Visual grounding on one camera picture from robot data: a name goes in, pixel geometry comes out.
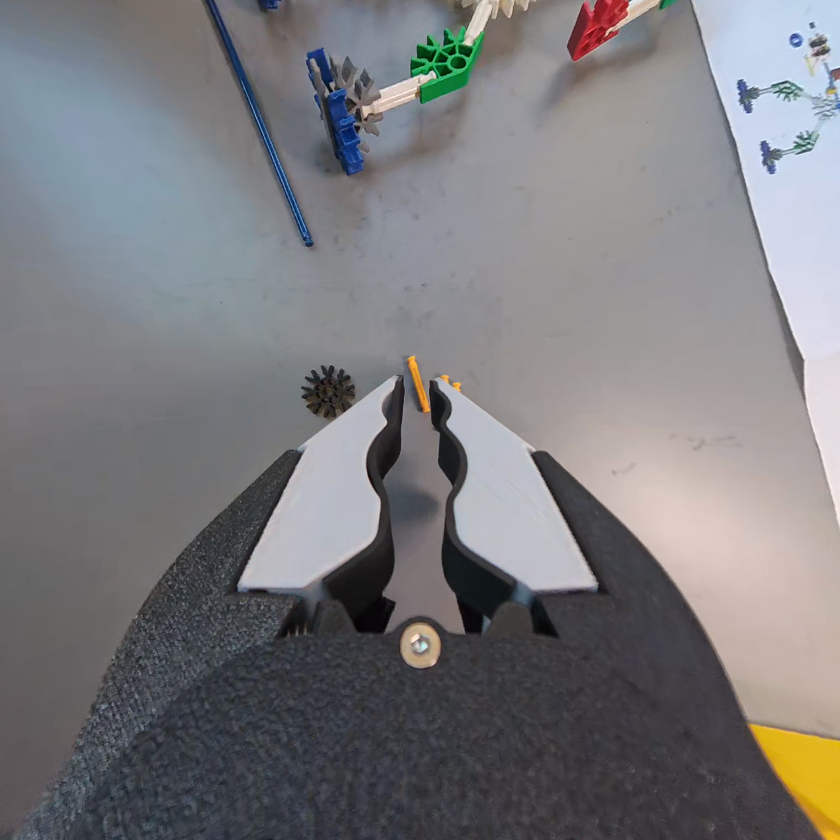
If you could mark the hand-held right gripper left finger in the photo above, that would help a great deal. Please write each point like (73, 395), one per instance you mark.
(315, 518)

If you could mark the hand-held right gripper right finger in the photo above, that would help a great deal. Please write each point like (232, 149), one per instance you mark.
(518, 518)

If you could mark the multicolour toy construction model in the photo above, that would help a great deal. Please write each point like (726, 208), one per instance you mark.
(449, 62)

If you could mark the grey desk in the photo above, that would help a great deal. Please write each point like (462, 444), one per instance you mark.
(164, 295)

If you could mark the small black gear connector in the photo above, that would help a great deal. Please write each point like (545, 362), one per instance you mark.
(328, 392)

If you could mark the folded white instruction sheet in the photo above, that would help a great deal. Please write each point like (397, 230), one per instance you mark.
(800, 262)

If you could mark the yellow plastic bin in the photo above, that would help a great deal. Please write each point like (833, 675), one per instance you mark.
(807, 774)

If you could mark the long blue toy rod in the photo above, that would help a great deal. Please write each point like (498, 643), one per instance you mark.
(262, 131)

